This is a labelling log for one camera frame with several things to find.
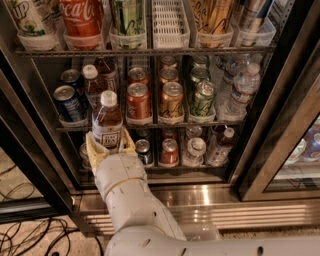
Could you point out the middle orange can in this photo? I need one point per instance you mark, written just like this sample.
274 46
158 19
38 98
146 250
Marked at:
168 75

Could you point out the middle green can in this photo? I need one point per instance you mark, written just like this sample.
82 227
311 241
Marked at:
199 74

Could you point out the rear clear water bottle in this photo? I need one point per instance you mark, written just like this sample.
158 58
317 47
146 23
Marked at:
235 64

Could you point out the Coca-Cola bottle top shelf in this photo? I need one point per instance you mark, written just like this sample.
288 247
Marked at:
82 18

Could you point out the clear water bottle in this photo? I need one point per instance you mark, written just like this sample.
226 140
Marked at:
240 89
235 64

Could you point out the blue soda can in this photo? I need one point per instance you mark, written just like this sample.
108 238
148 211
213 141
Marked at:
74 78
68 104

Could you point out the bottom shelf red can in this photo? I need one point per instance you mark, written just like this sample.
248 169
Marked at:
169 152

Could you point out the front green LaCroix can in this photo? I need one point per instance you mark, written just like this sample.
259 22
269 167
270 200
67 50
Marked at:
203 98

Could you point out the bottom shelf clear bottle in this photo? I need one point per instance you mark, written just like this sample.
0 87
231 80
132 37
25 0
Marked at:
193 156

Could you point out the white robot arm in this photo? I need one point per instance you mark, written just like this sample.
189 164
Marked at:
145 227

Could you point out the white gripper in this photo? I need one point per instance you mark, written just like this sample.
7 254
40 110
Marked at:
120 170

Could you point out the rear blue soda can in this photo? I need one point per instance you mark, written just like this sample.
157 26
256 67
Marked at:
74 78

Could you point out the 7UP bottle top shelf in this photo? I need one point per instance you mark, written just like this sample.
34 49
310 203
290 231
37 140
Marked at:
32 17

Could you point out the bottom shelf tea bottle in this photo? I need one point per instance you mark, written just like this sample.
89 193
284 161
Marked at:
220 147

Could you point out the rear red soda can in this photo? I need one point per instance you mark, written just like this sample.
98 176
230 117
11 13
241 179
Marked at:
138 75

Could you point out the red soda can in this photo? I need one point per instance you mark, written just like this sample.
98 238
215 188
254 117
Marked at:
138 75
138 101

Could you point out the fridge door left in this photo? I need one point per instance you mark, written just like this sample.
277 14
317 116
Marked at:
19 140

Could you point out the front blue soda can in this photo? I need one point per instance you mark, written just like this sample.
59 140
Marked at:
68 104

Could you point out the bottom shelf blue can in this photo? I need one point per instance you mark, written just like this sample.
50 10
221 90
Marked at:
144 152

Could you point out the clear plastic bin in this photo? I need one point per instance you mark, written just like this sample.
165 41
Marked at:
200 232

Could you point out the tea bottle white cap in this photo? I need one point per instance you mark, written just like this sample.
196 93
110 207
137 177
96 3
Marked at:
107 121

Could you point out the front orange LaCroix can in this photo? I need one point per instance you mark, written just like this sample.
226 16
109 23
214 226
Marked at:
171 100

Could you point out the silver can top shelf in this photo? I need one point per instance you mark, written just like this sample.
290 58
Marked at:
250 14

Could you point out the yellow can top shelf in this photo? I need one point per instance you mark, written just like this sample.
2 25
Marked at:
212 16

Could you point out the green can top shelf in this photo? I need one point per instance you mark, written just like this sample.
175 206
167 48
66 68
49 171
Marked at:
128 16

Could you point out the bottom shelf silver can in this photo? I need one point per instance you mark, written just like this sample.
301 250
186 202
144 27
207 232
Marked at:
84 155

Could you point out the fridge glass door right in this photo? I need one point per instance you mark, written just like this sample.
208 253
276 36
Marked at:
281 160

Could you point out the front red soda can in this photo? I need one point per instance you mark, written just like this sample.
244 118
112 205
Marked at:
138 101

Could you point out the front clear water bottle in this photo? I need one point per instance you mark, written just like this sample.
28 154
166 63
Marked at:
240 89

